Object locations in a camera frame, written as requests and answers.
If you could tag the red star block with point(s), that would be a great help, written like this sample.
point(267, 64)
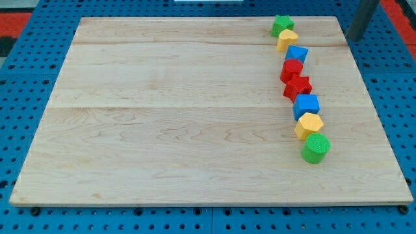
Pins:
point(297, 85)

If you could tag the yellow heart block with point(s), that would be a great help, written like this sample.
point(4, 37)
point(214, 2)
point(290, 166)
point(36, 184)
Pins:
point(286, 38)

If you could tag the green star block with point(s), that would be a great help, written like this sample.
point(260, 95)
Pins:
point(280, 24)

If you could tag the light wooden board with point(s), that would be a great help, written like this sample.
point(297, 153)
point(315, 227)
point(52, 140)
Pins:
point(183, 112)

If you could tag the red cylinder block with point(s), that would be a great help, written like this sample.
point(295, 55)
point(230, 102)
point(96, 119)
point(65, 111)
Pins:
point(290, 67)

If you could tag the blue cube block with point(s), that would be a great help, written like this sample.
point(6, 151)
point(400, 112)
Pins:
point(305, 103)

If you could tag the yellow hexagon block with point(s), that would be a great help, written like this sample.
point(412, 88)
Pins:
point(307, 124)

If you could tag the green cylinder block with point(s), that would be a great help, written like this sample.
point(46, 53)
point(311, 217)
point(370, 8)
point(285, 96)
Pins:
point(315, 148)

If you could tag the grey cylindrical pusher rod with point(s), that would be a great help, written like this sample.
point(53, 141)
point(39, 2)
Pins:
point(361, 20)

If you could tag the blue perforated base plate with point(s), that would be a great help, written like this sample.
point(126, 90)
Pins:
point(384, 58)

